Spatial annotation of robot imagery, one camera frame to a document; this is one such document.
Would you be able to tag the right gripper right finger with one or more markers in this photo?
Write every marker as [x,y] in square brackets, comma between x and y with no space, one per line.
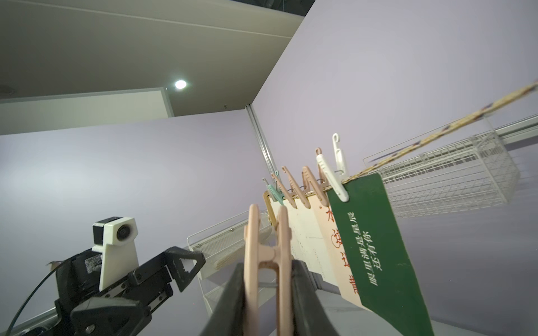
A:
[309,316]

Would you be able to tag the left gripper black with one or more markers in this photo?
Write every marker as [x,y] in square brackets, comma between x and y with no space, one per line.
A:
[126,307]

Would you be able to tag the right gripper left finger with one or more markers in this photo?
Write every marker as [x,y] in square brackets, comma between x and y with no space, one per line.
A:
[227,318]

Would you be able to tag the pink chinese text postcard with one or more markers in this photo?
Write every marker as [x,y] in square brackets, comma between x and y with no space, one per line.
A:
[335,250]

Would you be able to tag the green postcard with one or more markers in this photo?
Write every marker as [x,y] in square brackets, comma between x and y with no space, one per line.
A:
[382,270]

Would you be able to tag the white mesh two-tier shelf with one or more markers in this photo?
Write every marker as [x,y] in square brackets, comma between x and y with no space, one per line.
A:
[223,247]

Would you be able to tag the green clothespin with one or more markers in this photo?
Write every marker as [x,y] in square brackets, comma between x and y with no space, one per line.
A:
[274,189]

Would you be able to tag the wooden drying rack frame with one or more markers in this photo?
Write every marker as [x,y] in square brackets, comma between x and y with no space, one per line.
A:
[269,208]

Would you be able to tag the white wire wall basket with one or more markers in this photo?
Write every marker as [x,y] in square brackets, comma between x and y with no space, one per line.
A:
[467,169]

